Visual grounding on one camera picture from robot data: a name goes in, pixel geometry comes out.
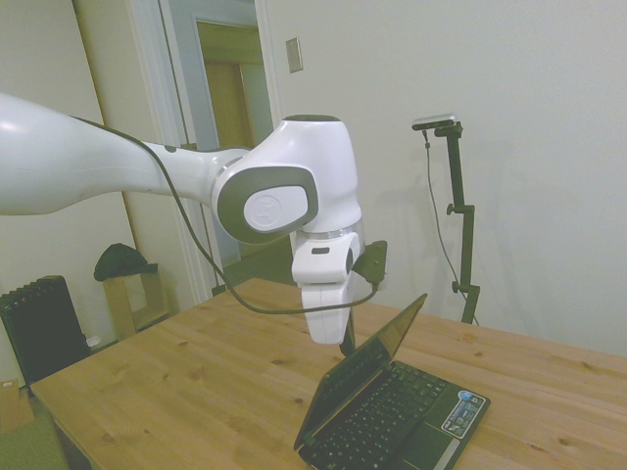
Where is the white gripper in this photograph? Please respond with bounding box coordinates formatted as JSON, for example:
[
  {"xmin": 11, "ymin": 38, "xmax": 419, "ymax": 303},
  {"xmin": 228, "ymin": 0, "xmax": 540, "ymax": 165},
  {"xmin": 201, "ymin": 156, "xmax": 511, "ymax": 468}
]
[{"xmin": 300, "ymin": 278, "xmax": 357, "ymax": 357}]

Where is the black ASUS laptop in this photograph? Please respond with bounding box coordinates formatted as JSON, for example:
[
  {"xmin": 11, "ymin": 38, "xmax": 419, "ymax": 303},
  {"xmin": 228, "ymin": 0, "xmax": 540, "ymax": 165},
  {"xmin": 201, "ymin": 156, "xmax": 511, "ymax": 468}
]
[{"xmin": 292, "ymin": 292, "xmax": 492, "ymax": 470}]

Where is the light wooden stool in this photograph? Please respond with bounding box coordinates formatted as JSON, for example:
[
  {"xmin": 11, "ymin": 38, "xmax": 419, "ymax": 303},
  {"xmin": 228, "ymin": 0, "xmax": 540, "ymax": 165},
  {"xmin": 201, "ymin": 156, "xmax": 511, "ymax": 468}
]
[{"xmin": 101, "ymin": 271, "xmax": 170, "ymax": 342}]

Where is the dark cap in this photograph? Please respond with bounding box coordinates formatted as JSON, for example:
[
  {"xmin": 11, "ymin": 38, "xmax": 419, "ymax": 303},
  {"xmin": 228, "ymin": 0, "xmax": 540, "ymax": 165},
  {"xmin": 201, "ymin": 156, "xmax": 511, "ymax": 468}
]
[{"xmin": 93, "ymin": 242, "xmax": 160, "ymax": 283}]

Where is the brown wooden hallway door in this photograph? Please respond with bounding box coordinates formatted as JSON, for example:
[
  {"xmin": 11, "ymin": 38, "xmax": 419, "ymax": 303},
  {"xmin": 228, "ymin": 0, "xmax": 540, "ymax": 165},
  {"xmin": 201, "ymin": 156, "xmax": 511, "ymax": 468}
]
[{"xmin": 204, "ymin": 61, "xmax": 266, "ymax": 148}]

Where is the black oil radiator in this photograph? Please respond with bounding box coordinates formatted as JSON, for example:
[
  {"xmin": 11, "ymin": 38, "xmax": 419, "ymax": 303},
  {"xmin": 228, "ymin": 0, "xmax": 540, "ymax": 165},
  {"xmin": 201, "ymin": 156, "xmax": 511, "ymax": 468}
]
[{"xmin": 0, "ymin": 274, "xmax": 92, "ymax": 386}]

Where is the white open door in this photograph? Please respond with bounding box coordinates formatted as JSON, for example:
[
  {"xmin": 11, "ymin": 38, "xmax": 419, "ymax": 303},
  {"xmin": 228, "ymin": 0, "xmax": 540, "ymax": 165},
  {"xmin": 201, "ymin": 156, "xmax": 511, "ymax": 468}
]
[{"xmin": 159, "ymin": 0, "xmax": 243, "ymax": 268}]

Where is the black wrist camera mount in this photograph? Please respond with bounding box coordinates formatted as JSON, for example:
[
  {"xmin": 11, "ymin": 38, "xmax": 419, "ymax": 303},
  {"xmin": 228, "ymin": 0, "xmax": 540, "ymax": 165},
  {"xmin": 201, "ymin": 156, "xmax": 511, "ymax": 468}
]
[{"xmin": 354, "ymin": 239, "xmax": 390, "ymax": 294}]

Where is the grey camera cable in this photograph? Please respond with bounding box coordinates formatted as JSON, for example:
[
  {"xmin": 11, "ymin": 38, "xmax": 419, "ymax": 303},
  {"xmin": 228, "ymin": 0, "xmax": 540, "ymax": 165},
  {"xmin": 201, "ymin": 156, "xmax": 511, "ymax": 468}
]
[{"xmin": 420, "ymin": 129, "xmax": 464, "ymax": 295}]

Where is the black camera stand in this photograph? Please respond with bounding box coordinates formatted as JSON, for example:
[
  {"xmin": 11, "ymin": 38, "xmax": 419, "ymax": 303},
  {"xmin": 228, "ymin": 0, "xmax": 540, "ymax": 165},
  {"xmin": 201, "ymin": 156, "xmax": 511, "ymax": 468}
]
[{"xmin": 433, "ymin": 121, "xmax": 482, "ymax": 325}]

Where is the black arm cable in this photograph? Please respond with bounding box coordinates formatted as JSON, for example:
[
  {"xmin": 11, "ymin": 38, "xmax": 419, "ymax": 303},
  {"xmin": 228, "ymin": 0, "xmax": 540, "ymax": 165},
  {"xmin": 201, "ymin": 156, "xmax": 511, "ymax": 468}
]
[{"xmin": 71, "ymin": 116, "xmax": 386, "ymax": 314}]

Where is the grey stereo camera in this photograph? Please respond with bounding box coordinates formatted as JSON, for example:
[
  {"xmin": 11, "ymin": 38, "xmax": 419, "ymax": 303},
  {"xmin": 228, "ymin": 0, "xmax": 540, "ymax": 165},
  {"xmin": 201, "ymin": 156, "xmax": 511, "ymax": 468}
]
[{"xmin": 410, "ymin": 113, "xmax": 460, "ymax": 132}]

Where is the metal wall switch plate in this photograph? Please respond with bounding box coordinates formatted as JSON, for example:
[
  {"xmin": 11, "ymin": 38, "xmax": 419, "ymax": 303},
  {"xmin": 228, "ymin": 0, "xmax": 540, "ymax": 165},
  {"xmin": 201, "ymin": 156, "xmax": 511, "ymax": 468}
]
[{"xmin": 285, "ymin": 36, "xmax": 304, "ymax": 74}]

